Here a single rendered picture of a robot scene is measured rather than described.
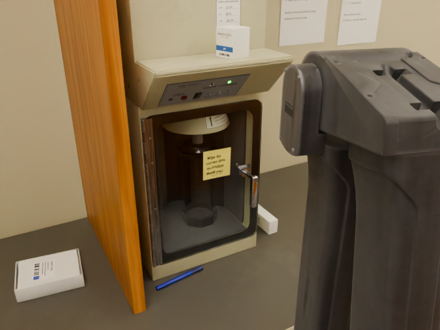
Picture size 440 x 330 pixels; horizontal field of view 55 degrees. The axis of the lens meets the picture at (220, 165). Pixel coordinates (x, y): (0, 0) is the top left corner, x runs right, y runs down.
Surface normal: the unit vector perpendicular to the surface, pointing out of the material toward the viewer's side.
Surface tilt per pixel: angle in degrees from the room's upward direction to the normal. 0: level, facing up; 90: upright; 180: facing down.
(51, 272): 0
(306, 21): 90
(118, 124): 90
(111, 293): 0
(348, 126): 90
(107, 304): 0
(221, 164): 90
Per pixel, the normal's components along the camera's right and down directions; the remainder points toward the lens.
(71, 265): 0.00, -0.90
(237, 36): 0.71, 0.30
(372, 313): -0.96, 0.11
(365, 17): 0.48, 0.37
